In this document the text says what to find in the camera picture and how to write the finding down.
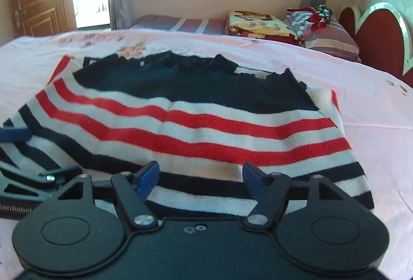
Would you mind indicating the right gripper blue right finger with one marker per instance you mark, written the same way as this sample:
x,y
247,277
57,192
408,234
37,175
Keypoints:
x,y
270,192

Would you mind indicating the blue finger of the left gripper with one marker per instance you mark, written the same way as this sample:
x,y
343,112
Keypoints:
x,y
13,134

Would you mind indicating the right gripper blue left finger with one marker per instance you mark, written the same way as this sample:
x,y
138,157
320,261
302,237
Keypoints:
x,y
131,192

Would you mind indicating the striped knit sweater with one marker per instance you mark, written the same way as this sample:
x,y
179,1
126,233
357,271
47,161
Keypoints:
x,y
201,119

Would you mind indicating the pink floral bed sheet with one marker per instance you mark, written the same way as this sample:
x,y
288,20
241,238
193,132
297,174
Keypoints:
x,y
375,107

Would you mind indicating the striped pillow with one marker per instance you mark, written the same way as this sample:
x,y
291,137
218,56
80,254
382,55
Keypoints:
x,y
326,37

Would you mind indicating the yellow red folded blanket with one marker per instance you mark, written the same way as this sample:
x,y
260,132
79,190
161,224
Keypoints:
x,y
259,26

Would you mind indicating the striped mattress cover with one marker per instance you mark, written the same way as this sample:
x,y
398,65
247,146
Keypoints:
x,y
174,24

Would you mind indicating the red white heart headboard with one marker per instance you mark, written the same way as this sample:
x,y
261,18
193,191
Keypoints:
x,y
383,38

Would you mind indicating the shiny gift bow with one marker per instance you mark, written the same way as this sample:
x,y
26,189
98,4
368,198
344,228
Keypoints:
x,y
324,12

